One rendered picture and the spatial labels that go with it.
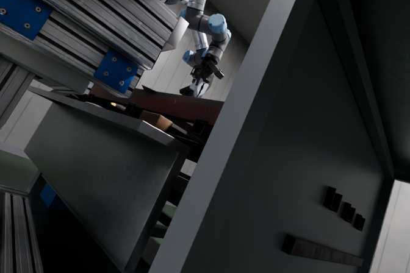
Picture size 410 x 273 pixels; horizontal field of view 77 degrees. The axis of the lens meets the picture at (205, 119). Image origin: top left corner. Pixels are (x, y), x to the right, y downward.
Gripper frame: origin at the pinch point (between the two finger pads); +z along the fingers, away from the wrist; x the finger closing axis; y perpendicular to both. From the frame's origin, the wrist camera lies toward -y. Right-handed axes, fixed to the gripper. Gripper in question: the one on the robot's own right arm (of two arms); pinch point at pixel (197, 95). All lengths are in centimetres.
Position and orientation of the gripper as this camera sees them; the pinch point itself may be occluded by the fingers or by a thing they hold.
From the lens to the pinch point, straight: 115.4
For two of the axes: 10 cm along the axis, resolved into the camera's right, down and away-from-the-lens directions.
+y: -7.0, -1.6, 7.0
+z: -4.1, 8.9, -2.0
